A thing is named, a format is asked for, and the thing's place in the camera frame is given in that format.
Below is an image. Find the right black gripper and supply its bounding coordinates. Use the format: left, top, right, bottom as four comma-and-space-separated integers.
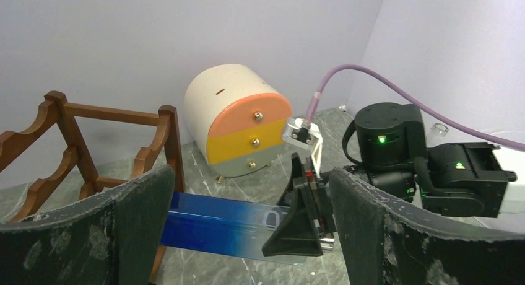
262, 152, 336, 257

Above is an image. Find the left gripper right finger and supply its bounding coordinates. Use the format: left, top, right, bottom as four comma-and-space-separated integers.
329, 168, 524, 284

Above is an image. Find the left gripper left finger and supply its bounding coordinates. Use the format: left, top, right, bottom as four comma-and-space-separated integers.
1, 165, 175, 284

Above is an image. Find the blue glass bottle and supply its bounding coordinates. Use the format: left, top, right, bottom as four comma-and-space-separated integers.
160, 193, 306, 265

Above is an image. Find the clear glass bottle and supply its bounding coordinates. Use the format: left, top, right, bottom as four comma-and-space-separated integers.
426, 123, 449, 144

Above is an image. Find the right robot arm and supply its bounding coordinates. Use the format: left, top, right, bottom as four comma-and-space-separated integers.
262, 102, 518, 257

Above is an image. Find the brown wooden wine rack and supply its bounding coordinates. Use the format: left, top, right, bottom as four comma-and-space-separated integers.
0, 90, 186, 284

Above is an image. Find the cream orange yellow drawer cabinet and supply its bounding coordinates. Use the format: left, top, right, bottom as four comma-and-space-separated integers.
183, 64, 292, 178

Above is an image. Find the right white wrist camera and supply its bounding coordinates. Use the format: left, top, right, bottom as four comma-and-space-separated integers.
281, 117, 323, 178

